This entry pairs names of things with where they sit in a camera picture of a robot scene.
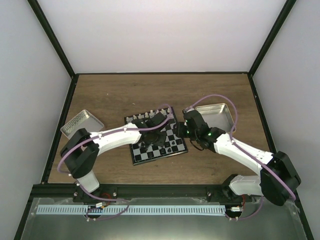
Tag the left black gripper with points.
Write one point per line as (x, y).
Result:
(161, 141)

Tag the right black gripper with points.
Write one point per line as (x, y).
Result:
(179, 131)

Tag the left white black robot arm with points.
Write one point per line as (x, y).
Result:
(79, 155)

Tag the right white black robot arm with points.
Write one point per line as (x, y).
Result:
(275, 176)

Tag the pile of black chess pieces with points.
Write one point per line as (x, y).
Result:
(144, 145)

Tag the black and silver chessboard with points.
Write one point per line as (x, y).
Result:
(140, 156)

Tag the gold metal tin tray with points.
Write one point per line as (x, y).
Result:
(217, 115)

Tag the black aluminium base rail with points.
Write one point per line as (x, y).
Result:
(210, 192)

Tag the light blue slotted cable duct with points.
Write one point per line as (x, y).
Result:
(134, 210)

